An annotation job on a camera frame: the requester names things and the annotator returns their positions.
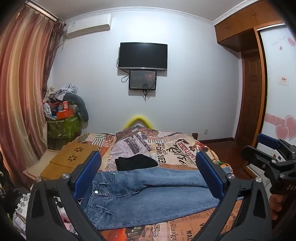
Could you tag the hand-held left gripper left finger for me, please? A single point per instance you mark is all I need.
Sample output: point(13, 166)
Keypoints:
point(88, 171)

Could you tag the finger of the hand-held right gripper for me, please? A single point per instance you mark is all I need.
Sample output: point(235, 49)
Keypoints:
point(268, 140)
point(255, 155)

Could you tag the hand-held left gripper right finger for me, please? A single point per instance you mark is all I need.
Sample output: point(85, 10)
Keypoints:
point(208, 171)

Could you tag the blue denim pants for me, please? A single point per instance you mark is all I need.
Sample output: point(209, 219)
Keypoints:
point(150, 201)

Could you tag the person's right hand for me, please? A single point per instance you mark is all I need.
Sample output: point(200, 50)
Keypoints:
point(276, 206)

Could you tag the bamboo lap desk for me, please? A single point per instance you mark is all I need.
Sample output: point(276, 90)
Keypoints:
point(69, 158)

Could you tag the small brown bin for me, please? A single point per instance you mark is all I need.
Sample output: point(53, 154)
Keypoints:
point(195, 136)

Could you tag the printed blanket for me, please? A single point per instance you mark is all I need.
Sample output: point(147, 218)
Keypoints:
point(175, 150)

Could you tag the wooden door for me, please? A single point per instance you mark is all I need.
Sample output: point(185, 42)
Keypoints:
point(251, 97)

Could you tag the black folded garment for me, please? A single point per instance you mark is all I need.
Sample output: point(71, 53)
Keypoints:
point(136, 162)

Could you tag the green storage box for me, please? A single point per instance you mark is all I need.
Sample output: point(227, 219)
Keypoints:
point(64, 127)

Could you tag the beige board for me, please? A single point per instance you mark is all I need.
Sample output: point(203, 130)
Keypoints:
point(34, 165)

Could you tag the white and red sticker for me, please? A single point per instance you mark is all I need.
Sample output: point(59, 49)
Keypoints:
point(283, 80)

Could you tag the orange box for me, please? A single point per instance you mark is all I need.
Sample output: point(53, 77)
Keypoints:
point(65, 114)

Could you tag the grey plush pillow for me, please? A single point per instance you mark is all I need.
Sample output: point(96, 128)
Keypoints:
point(82, 109)

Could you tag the yellow curved cushion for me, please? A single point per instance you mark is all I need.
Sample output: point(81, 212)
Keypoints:
point(138, 120)

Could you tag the pile of clothes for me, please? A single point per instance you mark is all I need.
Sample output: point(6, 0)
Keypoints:
point(60, 91)

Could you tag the striped pink curtain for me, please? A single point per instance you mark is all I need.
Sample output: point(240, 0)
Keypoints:
point(20, 81)

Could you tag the wooden overhead cabinet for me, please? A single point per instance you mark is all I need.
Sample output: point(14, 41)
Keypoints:
point(240, 23)

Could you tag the dark patterned curtain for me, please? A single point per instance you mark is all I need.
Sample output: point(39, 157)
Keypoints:
point(56, 34)

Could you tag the white air conditioner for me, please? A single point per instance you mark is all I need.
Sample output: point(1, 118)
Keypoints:
point(89, 24)

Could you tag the small wall monitor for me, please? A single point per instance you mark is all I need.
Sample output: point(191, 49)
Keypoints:
point(142, 80)

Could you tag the black wall television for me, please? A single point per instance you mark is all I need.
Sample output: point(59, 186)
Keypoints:
point(143, 55)

